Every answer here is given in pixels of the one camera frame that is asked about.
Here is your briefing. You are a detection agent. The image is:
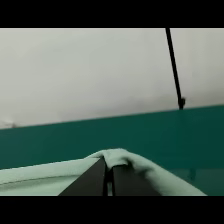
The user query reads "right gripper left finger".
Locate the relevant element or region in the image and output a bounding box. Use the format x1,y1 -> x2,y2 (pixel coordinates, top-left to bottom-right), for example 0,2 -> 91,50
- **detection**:
58,157 -> 108,197

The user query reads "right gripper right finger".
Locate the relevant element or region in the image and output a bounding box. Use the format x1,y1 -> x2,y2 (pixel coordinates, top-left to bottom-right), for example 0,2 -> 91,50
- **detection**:
111,163 -> 155,197

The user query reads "pale green garment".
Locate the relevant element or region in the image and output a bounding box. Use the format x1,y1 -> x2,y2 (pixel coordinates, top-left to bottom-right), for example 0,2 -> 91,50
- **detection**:
0,148 -> 208,197

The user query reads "black cable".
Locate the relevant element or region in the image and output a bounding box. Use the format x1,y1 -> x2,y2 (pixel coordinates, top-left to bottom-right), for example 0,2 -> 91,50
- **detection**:
165,27 -> 187,111

